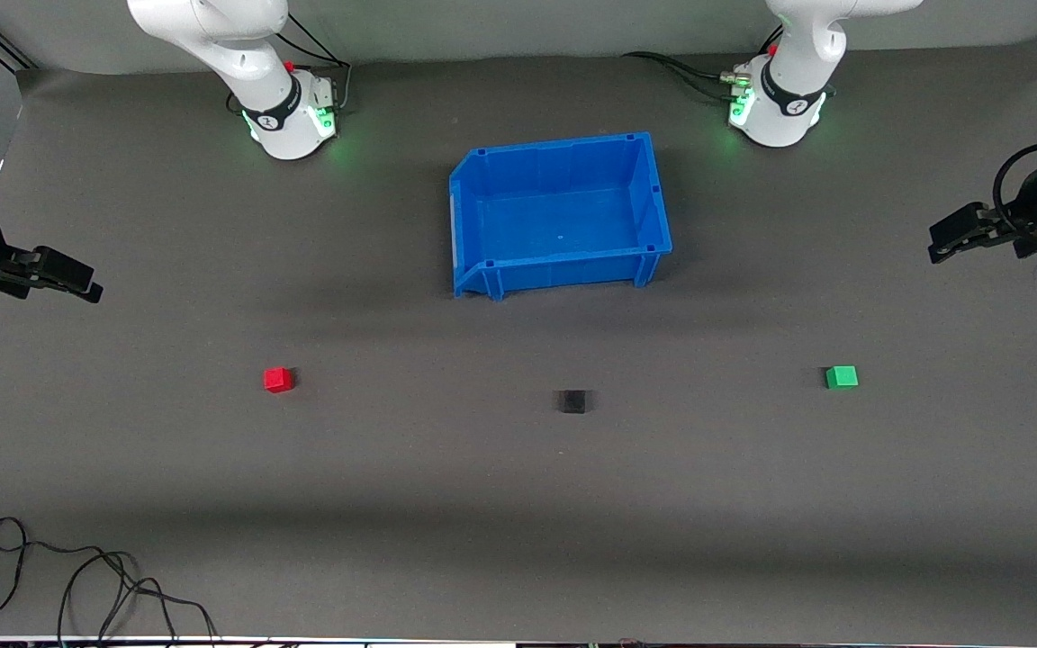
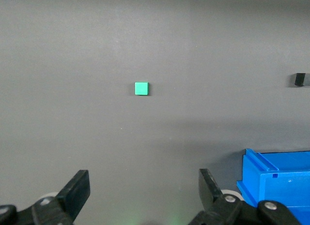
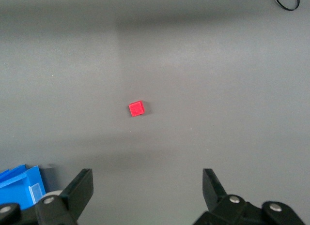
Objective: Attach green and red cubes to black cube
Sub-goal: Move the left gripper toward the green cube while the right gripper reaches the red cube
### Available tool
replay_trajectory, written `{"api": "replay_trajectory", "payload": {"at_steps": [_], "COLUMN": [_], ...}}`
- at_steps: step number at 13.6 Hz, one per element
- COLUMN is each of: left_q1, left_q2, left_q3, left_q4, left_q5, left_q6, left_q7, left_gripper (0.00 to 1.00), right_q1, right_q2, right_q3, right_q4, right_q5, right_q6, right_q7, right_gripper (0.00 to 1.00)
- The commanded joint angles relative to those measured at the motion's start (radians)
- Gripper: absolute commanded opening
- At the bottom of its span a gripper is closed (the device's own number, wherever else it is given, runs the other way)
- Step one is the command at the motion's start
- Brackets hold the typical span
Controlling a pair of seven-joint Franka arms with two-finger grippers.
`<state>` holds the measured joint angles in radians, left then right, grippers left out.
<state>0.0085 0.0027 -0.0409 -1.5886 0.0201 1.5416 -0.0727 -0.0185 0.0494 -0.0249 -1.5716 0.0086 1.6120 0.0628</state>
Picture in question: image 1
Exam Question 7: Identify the blue plastic storage bin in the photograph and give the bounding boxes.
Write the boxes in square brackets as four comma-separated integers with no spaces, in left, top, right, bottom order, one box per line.
[448,131,673,302]

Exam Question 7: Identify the thin black loose cable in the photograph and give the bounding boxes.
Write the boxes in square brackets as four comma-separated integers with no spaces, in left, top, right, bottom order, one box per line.
[0,517,219,642]

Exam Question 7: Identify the aluminium frame rail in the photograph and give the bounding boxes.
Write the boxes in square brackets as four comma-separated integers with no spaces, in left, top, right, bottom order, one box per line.
[0,25,39,73]

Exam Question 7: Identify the black left arm base cables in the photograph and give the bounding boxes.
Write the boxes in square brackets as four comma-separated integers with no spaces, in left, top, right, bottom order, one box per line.
[622,25,785,102]

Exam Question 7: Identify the dark grey table mat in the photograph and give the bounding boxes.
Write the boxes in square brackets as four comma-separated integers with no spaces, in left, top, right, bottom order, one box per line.
[0,31,1037,642]

